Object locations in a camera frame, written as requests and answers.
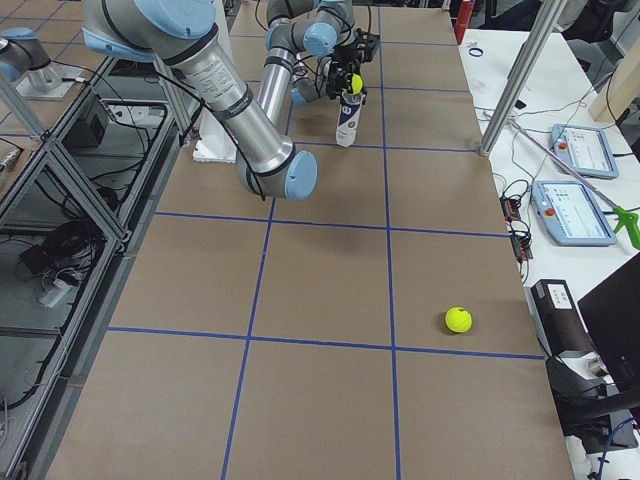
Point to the black computer monitor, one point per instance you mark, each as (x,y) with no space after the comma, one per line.
(611,314)

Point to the teach pendant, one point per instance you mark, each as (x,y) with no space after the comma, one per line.
(585,149)
(570,214)

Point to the green handled reacher tool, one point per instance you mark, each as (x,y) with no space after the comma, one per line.
(626,219)

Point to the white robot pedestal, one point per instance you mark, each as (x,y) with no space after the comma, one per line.
(213,144)

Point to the clear tennis ball tube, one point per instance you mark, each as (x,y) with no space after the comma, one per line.
(348,119)

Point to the upper teach pendant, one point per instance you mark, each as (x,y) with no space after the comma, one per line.
(585,149)

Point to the lower teach pendant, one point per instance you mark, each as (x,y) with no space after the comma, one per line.
(570,214)

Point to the aluminium frame post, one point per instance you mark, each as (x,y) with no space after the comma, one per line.
(520,71)

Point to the small circuit board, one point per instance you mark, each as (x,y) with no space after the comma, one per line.
(510,208)

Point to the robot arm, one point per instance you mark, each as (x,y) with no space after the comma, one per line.
(184,36)
(313,51)

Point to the yellow tennis ball with logo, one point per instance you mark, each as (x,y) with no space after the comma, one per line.
(356,84)

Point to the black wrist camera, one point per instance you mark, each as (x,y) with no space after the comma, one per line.
(366,45)

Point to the black box with label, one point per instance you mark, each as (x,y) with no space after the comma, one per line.
(560,320)

